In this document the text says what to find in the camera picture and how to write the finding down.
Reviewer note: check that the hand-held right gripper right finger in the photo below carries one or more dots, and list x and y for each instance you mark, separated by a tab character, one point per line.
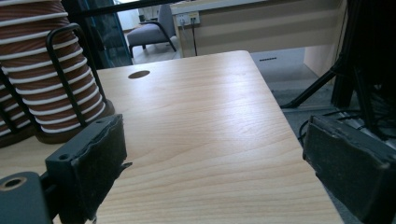
351	171

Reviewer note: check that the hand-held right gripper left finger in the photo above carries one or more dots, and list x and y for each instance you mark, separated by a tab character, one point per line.
90	161

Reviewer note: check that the stack of brown paper cups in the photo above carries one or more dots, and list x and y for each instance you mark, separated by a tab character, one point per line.
12	115
34	46

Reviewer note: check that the dark glass partition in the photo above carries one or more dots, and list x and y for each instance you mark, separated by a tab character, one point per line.
106	40

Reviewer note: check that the black metal stand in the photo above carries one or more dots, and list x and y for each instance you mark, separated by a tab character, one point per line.
367	46

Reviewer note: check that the grey armchair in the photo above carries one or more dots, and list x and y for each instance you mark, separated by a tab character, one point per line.
149	32

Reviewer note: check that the beige counter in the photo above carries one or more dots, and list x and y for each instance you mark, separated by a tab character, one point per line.
255	31

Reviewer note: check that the white wall power outlet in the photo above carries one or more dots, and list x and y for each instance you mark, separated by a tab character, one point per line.
187	18

